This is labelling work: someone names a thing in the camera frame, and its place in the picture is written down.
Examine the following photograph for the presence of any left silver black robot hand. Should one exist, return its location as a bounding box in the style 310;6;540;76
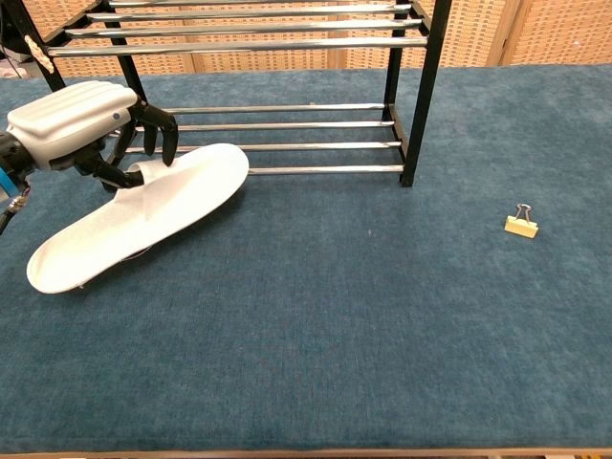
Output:
6;80;180;193

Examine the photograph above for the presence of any white shoe insole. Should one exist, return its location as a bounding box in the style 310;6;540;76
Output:
26;142;251;295

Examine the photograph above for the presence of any black metal shoe rack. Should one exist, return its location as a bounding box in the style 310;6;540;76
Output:
0;0;453;188

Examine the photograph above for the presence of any beige braided tag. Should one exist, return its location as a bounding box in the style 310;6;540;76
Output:
24;34;55;75

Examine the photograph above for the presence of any blue carpet table cover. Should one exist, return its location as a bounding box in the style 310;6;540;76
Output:
0;63;612;455

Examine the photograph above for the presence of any yellow binder clip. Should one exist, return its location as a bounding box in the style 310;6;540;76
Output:
503;202;541;240

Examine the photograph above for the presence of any rattan folding screen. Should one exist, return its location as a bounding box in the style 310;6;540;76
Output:
20;0;612;78

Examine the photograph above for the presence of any black arm cable with connector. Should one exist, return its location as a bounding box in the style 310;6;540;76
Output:
0;184;33;236

